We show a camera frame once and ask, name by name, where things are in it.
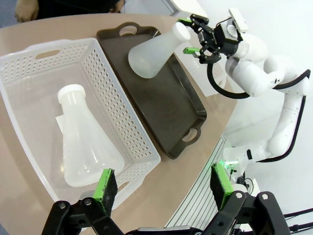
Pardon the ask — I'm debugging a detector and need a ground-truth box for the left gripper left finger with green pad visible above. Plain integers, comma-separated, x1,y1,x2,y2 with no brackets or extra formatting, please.
43,168,128,235

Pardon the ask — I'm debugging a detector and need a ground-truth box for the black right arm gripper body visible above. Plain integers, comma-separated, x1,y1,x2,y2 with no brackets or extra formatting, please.
195,23,243,54

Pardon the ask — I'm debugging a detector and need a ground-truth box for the dark grey handled tray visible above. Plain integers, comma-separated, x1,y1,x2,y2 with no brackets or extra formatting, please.
96,22,208,161

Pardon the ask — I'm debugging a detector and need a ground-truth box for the translucent white Erlenmeyer flask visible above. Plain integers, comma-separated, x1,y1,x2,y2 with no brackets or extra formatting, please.
58,84,125,188
128,23,192,79

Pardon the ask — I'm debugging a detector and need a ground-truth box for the large white perforated plastic basket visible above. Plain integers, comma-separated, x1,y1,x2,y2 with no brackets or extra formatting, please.
0,37,162,214

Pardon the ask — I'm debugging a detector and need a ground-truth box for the black cable bundle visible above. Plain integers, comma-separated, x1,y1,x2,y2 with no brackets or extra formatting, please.
228,166,257,194

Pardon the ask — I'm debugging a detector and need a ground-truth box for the person's right hand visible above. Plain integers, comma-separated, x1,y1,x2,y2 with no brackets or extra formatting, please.
15,0,40,23

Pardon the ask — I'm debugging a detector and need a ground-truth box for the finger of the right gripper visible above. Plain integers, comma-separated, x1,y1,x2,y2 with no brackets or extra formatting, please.
176,14,210,34
182,47,222,65

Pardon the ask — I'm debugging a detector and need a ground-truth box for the person's dark clothed torso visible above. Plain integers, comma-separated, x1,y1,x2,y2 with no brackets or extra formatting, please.
36,0,126,20

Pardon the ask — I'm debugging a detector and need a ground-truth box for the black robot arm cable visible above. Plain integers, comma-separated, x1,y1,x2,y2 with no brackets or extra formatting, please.
206,61,311,164

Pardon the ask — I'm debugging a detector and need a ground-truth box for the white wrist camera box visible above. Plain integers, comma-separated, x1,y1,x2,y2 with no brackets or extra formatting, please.
228,8,249,32

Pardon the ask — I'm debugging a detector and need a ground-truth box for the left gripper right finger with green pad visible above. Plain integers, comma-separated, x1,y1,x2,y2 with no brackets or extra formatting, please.
202,163,294,235

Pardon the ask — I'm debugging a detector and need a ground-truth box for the aluminium table frame rail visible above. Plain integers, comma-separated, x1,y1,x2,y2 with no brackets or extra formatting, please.
165,133,237,228

